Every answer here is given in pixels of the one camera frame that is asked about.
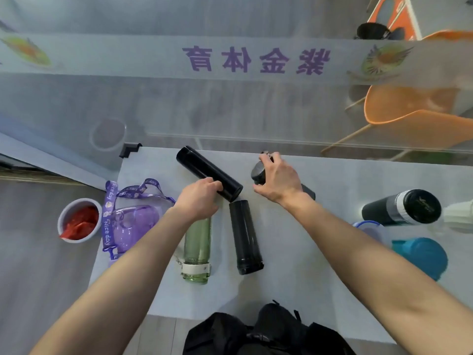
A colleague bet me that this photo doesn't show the person's left hand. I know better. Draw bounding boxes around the person's left hand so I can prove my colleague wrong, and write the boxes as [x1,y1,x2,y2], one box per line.
[173,177,224,222]

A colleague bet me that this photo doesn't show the person's right hand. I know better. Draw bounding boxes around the person's right hand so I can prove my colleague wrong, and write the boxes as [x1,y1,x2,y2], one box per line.
[253,151,304,209]

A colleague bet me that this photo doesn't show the dark bottle with strap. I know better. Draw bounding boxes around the dark bottle with strap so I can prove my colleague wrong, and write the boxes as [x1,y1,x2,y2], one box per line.
[250,150,317,201]

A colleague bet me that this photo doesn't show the slim black thermos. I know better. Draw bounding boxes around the slim black thermos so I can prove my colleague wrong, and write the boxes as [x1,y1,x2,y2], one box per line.
[175,145,244,203]

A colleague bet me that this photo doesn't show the green transparent bottle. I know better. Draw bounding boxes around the green transparent bottle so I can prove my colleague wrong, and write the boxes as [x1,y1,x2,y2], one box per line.
[181,217,212,284]

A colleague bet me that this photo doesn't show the dark smoky bottle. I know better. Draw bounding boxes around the dark smoky bottle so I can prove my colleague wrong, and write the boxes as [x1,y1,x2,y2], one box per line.
[229,199,265,276]

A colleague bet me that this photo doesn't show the purple transparent kids bottle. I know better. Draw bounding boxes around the purple transparent kids bottle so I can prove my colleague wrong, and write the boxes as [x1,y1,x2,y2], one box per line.
[101,177,176,261]

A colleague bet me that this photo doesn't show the white purple bottle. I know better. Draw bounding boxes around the white purple bottle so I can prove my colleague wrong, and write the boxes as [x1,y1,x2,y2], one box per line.
[353,220,392,248]

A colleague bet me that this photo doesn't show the black bottle white band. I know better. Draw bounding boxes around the black bottle white band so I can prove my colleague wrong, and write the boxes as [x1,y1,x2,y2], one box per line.
[361,188,442,227]

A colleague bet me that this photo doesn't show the teal blue bottle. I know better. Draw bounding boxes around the teal blue bottle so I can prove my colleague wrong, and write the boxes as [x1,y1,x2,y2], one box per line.
[391,237,449,282]

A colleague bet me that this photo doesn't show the grey lid clear bottle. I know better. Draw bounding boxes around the grey lid clear bottle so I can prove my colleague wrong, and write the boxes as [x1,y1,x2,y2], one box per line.
[441,199,473,234]

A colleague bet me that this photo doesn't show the person's left forearm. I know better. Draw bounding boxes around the person's left forearm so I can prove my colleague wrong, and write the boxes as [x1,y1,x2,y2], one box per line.
[29,207,202,355]

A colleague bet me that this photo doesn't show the person's right forearm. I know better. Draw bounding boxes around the person's right forearm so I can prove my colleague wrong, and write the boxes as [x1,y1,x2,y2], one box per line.
[284,192,473,355]

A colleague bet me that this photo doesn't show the person's black clothing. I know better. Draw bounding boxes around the person's black clothing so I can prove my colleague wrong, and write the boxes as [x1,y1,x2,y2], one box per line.
[182,300,357,355]

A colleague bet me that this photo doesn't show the black table corner guard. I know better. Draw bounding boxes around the black table corner guard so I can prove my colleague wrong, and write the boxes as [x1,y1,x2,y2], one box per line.
[119,142,143,159]

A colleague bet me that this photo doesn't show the grey table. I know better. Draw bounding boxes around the grey table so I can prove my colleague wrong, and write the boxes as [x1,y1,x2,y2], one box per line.
[88,146,473,344]

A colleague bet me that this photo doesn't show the white bucket red contents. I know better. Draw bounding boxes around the white bucket red contents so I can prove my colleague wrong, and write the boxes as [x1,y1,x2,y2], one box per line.
[57,198,103,244]

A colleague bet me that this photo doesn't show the orange plastic chair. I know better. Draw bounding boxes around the orange plastic chair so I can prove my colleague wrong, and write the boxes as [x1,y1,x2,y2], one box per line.
[320,30,473,161]

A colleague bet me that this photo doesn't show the frosted glass banner strip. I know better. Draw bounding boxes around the frosted glass banner strip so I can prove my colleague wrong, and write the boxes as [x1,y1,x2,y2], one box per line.
[0,33,473,85]

